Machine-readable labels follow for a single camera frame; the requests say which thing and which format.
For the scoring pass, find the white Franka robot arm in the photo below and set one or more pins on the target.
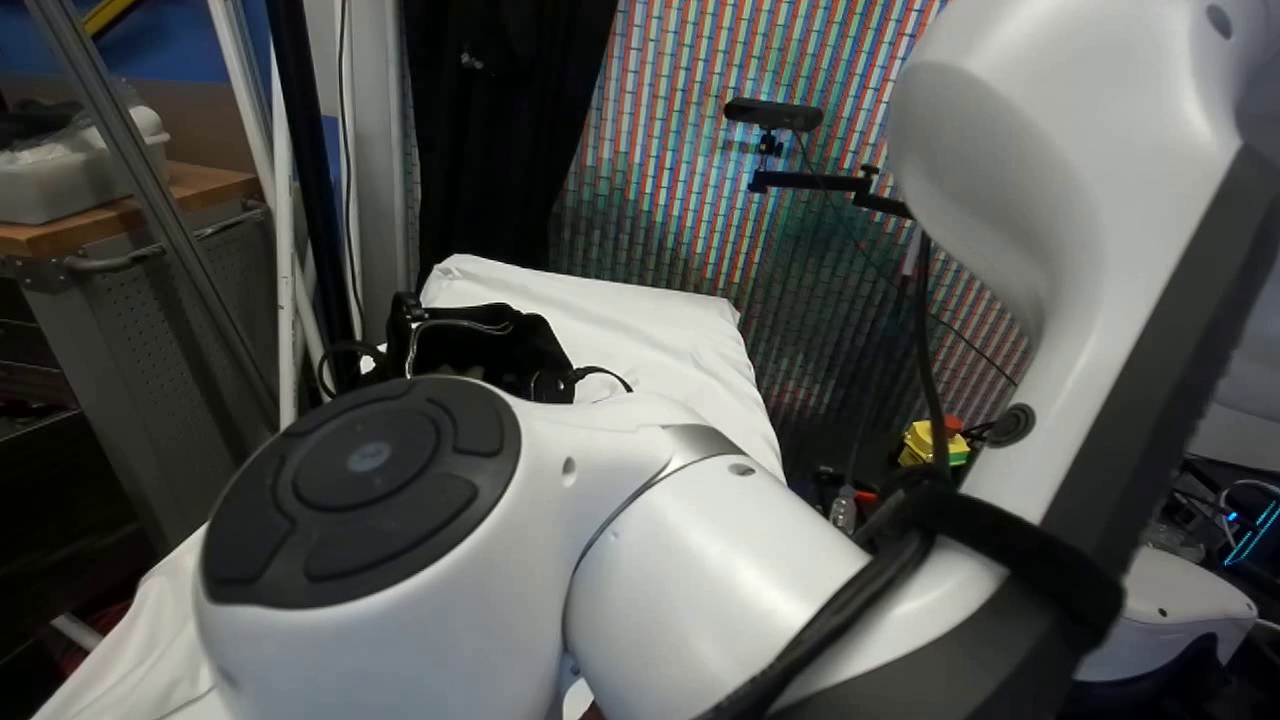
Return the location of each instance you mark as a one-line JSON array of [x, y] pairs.
[[403, 563]]

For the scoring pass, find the white tablecloth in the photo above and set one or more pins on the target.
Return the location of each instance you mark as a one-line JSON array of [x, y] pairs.
[[667, 347]]

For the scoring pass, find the yellow emergency stop button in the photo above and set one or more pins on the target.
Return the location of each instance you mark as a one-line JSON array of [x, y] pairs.
[[920, 446]]

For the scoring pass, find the black vertical pole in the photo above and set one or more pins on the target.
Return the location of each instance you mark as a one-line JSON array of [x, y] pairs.
[[300, 203]]

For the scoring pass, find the grey cabinet with wooden top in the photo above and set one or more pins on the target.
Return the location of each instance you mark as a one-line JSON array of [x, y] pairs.
[[133, 347]]

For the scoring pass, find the white plastic bin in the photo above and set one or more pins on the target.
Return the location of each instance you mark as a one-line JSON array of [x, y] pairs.
[[65, 175]]

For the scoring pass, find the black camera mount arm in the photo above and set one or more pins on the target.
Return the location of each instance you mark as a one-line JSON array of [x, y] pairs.
[[827, 181]]

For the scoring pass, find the black stereo camera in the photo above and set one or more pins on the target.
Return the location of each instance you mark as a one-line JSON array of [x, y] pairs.
[[775, 115]]

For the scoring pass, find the aluminium frame post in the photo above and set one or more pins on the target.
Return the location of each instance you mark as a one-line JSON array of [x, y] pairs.
[[133, 175]]

